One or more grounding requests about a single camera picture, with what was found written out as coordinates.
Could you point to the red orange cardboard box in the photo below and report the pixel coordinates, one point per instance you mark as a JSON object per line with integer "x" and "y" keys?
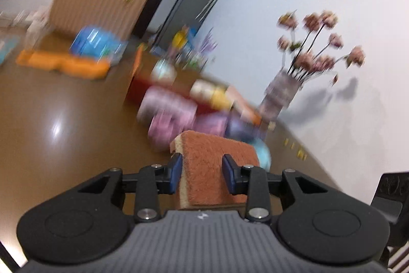
{"x": 140, "y": 82}

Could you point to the pink satin scrunchie bow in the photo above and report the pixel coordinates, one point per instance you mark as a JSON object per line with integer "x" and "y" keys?
{"x": 164, "y": 128}

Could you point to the orange scouring sponge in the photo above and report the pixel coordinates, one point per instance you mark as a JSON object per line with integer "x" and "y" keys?
{"x": 202, "y": 185}

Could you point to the pink ribbed suitcase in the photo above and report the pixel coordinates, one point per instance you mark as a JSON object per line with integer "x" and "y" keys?
{"x": 116, "y": 16}

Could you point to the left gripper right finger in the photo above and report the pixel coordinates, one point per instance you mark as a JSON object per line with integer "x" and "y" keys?
{"x": 254, "y": 182}

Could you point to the cluttered storage rack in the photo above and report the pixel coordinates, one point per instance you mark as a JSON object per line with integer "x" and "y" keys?
{"x": 186, "y": 51}

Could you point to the light blue plush toy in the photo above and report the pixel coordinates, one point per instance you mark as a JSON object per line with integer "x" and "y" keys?
{"x": 262, "y": 152}

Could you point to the dark grey refrigerator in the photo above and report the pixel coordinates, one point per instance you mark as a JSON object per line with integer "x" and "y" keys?
{"x": 190, "y": 13}

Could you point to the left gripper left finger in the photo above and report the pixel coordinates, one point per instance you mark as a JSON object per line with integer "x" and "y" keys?
{"x": 150, "y": 182}

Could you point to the orange cloth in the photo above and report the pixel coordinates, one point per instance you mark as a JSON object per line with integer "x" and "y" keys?
{"x": 85, "y": 68}

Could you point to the blue tissue pack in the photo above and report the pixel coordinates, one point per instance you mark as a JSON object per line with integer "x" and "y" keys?
{"x": 98, "y": 44}

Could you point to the purple cloth pouch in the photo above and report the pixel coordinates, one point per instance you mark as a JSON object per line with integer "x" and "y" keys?
{"x": 228, "y": 126}

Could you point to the yellow crumbs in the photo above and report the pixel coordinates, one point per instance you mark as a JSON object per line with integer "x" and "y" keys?
{"x": 296, "y": 148}

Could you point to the pink fuzzy vase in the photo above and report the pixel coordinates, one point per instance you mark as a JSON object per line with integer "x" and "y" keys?
{"x": 278, "y": 95}

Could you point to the white green mesh ball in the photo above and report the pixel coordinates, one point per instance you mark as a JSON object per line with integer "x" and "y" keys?
{"x": 163, "y": 71}

